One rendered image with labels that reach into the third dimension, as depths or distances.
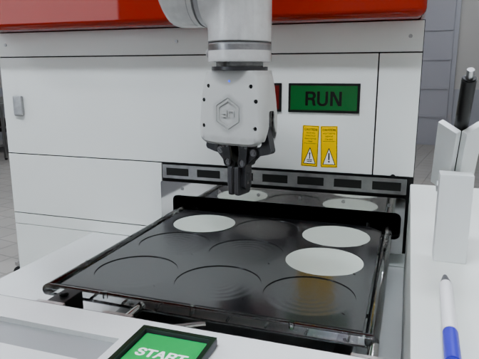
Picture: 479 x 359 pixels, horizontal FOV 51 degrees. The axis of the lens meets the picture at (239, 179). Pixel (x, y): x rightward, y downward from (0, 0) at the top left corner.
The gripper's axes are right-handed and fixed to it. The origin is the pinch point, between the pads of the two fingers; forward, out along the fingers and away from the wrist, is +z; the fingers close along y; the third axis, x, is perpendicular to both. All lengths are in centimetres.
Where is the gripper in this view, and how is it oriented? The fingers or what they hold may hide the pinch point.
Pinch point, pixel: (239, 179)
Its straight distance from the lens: 69.7
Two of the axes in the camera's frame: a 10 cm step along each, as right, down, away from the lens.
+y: 8.3, 1.2, -5.4
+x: 5.5, -1.8, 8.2
